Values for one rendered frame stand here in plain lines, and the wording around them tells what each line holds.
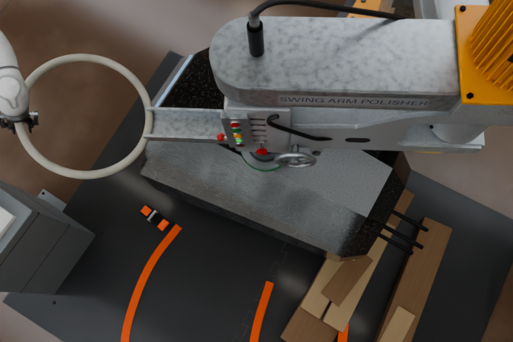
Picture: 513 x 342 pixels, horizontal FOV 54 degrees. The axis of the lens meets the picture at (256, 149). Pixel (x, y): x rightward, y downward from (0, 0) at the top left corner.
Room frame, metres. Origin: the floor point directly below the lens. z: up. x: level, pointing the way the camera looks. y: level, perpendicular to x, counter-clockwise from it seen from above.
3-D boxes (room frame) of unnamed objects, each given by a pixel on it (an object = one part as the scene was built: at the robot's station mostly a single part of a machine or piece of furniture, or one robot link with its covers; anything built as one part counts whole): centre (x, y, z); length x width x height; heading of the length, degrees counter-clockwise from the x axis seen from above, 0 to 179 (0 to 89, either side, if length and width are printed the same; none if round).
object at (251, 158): (0.65, -0.04, 0.90); 0.21 x 0.21 x 0.01
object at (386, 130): (0.56, -0.42, 1.33); 0.74 x 0.23 x 0.49; 79
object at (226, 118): (0.55, 0.05, 1.40); 0.08 x 0.03 x 0.28; 79
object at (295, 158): (0.51, -0.14, 1.23); 0.15 x 0.10 x 0.15; 79
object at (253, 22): (0.65, -0.04, 1.81); 0.04 x 0.04 x 0.17
